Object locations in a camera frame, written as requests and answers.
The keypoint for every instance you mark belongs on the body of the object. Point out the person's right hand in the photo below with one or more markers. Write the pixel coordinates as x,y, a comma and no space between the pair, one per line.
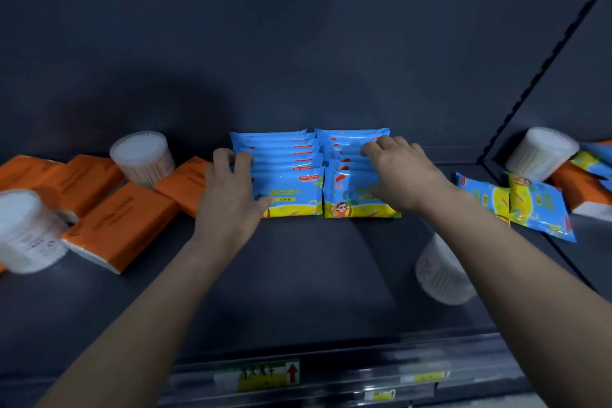
409,176

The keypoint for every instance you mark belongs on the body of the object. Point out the person's left hand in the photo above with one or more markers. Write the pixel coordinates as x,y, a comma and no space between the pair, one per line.
227,207

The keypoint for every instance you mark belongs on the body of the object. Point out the person's right little finger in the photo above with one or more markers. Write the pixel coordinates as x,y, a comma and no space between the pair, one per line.
417,149

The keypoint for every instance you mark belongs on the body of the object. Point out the person's right thumb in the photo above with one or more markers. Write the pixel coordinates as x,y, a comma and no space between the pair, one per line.
376,190

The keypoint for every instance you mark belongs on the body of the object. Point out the person's right middle finger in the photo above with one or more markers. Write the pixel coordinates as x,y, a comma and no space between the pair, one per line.
387,143

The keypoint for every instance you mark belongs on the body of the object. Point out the person's left middle finger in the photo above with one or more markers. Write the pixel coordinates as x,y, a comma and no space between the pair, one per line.
223,164

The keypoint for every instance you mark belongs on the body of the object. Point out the person's left thumb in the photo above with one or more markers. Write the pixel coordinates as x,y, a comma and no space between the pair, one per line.
264,205

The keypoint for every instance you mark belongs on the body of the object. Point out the row of blue wipe packets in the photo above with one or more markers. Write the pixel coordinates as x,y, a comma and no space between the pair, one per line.
291,183
351,204

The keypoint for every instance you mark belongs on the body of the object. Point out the person's left forearm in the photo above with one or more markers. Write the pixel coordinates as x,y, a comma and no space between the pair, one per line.
143,326

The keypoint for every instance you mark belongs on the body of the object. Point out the person's right forearm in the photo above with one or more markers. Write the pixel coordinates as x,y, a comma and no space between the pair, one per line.
521,297

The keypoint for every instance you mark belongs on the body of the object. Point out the orange tissue pack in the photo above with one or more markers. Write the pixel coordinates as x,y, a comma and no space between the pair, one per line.
122,226
184,183
581,190
86,183
24,171

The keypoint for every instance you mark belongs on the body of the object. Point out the clear cotton swab tub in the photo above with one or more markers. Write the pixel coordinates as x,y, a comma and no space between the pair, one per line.
143,156
28,230
442,276
540,152

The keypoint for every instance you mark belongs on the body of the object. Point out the blue yellow wipe packet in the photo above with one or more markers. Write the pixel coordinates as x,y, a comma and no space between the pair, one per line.
540,209
484,197
592,161

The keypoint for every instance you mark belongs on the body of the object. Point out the black slotted shelf upright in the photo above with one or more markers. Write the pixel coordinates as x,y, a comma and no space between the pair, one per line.
542,68

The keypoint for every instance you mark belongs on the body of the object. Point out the green yellow price label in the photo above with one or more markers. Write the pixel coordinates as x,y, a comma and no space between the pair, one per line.
258,375

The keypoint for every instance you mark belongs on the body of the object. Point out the small yellow price label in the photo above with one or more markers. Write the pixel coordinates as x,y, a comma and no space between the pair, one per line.
425,377
380,394

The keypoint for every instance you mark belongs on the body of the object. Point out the clear shelf price rail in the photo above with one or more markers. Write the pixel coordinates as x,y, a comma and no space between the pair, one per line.
344,369

